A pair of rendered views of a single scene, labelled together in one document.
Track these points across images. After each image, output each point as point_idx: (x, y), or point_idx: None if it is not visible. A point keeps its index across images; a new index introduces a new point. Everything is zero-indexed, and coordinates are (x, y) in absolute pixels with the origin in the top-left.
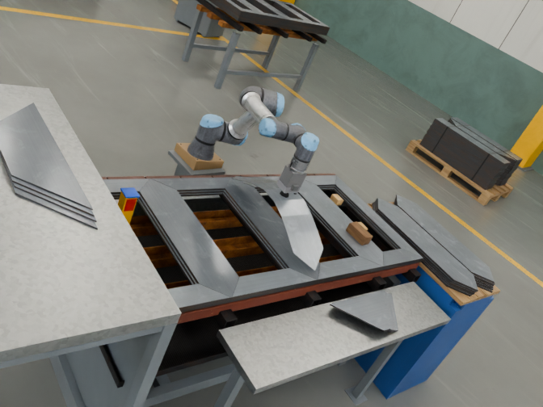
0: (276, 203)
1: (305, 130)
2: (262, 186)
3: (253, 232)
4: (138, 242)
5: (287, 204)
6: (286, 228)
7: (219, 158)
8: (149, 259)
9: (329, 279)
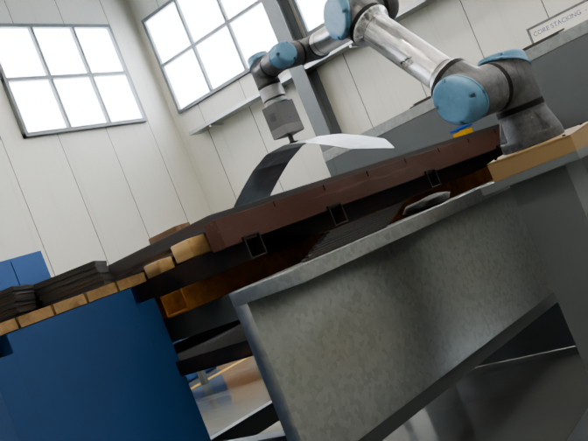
0: (298, 148)
1: (269, 51)
2: (326, 136)
3: None
4: (374, 127)
5: (286, 152)
6: (281, 173)
7: (500, 158)
8: (360, 134)
9: None
